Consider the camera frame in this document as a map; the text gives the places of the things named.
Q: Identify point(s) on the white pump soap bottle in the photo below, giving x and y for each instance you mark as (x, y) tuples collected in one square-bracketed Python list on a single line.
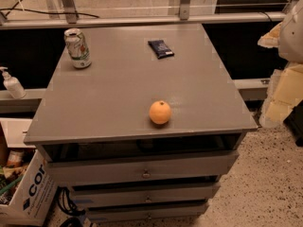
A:
[(12, 84)]

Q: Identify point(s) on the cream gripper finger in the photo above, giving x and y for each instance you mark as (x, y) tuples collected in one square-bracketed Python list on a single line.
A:
[(285, 91), (270, 39)]

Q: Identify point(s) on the metal frame rail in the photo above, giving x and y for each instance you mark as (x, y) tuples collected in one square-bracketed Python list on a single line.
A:
[(221, 18)]

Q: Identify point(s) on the white green 7up can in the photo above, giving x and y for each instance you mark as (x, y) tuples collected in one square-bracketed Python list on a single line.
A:
[(77, 48)]

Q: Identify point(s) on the grey drawer cabinet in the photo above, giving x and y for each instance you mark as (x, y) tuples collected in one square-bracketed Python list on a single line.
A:
[(94, 130)]

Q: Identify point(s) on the dark blue snack packet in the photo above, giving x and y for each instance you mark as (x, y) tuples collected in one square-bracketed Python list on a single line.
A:
[(160, 49)]

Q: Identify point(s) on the orange fruit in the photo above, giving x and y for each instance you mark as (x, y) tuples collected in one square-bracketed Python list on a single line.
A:
[(160, 112)]

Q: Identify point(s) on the white cardboard box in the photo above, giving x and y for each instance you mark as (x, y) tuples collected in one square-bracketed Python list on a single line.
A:
[(33, 197)]

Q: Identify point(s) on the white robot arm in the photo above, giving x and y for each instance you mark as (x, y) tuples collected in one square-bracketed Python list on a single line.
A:
[(291, 35)]

